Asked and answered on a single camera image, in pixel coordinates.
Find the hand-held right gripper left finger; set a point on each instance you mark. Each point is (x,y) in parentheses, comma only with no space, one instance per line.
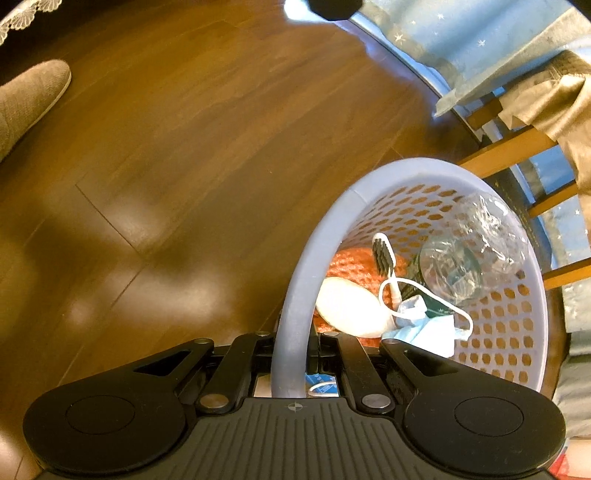
(244,355)

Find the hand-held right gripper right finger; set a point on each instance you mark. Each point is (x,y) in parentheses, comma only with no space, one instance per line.
(346,357)

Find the white plastic spoon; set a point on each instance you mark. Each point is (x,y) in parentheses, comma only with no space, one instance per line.
(346,307)

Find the lavender plastic mesh basket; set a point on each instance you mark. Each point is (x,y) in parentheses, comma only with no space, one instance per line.
(295,286)

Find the blue face mask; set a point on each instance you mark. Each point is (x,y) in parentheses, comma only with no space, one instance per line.
(429,330)

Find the orange foam fruit net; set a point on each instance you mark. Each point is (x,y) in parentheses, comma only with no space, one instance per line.
(355,263)

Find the white toothbrush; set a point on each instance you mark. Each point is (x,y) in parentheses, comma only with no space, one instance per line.
(384,254)

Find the clear plastic bottle green label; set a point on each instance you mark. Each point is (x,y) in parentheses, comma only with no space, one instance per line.
(480,240)

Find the blue starry curtain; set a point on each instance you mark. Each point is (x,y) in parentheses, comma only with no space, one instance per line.
(461,41)

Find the wooden chair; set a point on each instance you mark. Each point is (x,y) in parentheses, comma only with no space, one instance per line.
(508,152)

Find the brown cloth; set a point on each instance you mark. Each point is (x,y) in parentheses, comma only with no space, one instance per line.
(554,106)

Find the white lace cloth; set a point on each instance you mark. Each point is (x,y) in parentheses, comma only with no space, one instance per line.
(23,14)

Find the brown slipper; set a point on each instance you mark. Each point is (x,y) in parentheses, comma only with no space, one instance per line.
(27,101)

